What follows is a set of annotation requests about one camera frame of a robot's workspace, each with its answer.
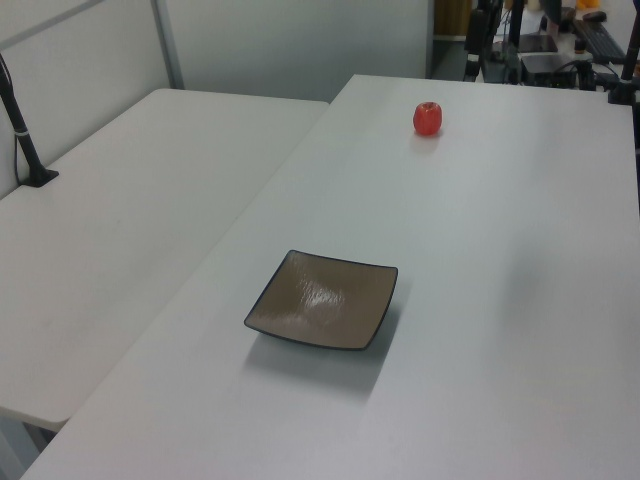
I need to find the black camera stand pole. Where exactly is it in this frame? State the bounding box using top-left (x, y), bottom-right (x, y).
top-left (0, 52), bottom-right (60, 189)

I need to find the square brown ceramic plate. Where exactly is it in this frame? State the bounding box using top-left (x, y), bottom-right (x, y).
top-left (243, 249), bottom-right (399, 352)

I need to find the black keyboard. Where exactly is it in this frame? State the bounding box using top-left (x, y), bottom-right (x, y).
top-left (571, 19), bottom-right (627, 64)

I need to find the white side table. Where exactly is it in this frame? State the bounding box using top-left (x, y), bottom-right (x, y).
top-left (0, 88), bottom-right (332, 434)

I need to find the black electronics box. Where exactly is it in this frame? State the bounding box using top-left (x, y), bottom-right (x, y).
top-left (519, 53), bottom-right (595, 90)

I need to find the brown wooden cabinet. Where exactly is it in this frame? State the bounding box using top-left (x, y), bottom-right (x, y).
top-left (432, 0), bottom-right (474, 42)

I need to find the black clamp stand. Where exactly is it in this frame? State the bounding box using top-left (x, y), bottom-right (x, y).
top-left (606, 45), bottom-right (640, 107)

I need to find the red apple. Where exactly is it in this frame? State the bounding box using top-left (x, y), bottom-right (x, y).
top-left (412, 100), bottom-right (445, 137)

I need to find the black pole with white band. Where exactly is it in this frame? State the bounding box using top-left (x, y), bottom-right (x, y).
top-left (463, 8), bottom-right (490, 83)

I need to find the black flat laptop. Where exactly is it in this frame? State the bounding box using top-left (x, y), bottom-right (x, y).
top-left (518, 34), bottom-right (560, 54)

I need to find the thin black upright pole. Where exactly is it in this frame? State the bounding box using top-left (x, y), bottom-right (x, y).
top-left (508, 0), bottom-right (525, 53)

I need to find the aluminium partition frame post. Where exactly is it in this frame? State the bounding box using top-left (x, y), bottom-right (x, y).
top-left (148, 0), bottom-right (187, 91)

